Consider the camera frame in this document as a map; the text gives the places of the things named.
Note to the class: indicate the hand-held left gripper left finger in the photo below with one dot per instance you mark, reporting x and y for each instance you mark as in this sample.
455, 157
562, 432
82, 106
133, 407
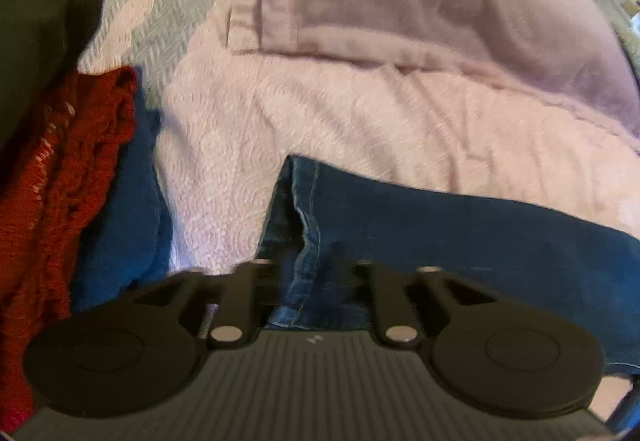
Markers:
249, 293

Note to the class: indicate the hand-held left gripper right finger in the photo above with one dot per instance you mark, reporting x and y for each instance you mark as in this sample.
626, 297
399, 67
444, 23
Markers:
381, 293

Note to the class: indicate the dark blue jeans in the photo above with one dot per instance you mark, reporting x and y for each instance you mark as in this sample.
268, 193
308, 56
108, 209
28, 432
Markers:
450, 241

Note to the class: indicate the blue garment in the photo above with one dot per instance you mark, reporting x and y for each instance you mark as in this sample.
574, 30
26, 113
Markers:
127, 231

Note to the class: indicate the bed with pink grey bedspread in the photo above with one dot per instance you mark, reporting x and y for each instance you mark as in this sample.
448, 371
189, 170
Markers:
300, 111

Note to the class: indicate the red knitted garment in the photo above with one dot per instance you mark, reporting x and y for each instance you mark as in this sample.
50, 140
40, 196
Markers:
55, 191

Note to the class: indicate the mauve blanket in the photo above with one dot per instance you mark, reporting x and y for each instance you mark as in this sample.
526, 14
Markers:
425, 1

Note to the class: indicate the dark cloth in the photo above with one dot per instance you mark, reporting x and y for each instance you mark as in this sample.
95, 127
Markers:
40, 21

